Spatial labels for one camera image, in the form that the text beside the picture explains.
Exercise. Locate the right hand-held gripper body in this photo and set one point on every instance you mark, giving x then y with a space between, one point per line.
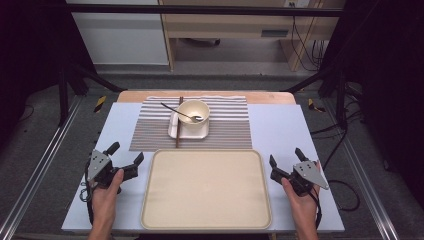
308 173

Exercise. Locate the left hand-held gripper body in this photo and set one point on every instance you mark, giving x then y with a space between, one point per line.
100 165

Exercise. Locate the white square plate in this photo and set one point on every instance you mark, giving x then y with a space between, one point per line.
191 133

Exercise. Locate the beige plastic tray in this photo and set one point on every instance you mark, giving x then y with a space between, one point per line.
206 190

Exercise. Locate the metal spoon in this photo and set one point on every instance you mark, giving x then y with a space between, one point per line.
196 117

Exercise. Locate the cream bowl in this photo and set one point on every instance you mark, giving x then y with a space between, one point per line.
193 108

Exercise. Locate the person's right hand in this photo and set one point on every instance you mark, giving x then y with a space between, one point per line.
301 203

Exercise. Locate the person's left hand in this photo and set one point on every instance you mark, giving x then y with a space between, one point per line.
105 196

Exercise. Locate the light blue table board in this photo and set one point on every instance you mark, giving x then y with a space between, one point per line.
283 133

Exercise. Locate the yellow black tape strip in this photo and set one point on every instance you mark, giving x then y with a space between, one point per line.
100 104
311 104

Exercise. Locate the grey striped placemat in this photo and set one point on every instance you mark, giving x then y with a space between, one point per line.
226 130

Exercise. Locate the wooden table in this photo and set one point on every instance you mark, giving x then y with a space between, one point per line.
266 97

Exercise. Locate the black metal stand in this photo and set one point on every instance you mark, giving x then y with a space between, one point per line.
340 100
63 96

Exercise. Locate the white cabinet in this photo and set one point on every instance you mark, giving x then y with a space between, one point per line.
123 40

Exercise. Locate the black curtain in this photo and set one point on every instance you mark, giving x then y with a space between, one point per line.
390 66
30 50

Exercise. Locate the wooden desk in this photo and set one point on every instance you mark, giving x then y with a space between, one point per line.
233 23

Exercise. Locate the metal floor rail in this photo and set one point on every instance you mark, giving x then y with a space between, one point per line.
40 160
363 186

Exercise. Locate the black frame crossbar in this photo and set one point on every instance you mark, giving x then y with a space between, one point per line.
200 10

